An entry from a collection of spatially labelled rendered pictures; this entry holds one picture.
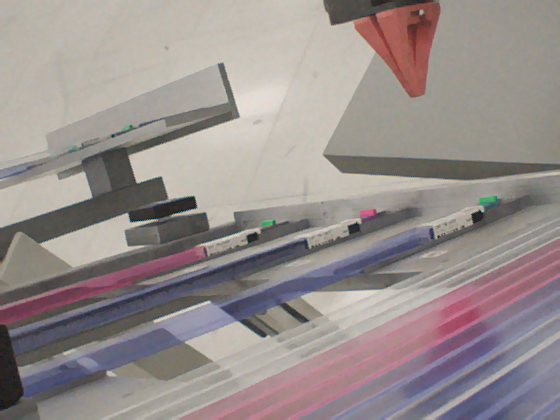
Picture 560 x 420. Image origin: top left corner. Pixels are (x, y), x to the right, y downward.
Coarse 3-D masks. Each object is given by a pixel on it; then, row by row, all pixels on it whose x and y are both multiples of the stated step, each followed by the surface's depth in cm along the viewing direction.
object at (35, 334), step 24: (360, 216) 73; (288, 240) 68; (216, 264) 63; (240, 264) 63; (264, 264) 65; (144, 288) 58; (168, 288) 59; (192, 288) 60; (72, 312) 54; (96, 312) 55; (120, 312) 56; (24, 336) 52; (48, 336) 53
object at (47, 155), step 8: (128, 128) 115; (72, 144) 108; (80, 144) 109; (40, 152) 105; (48, 152) 106; (56, 152) 106; (64, 152) 107; (72, 152) 108; (8, 160) 102; (16, 160) 102; (24, 160) 103; (32, 160) 104; (40, 160) 105; (48, 160) 106; (0, 168) 101; (8, 168) 101; (16, 168) 102
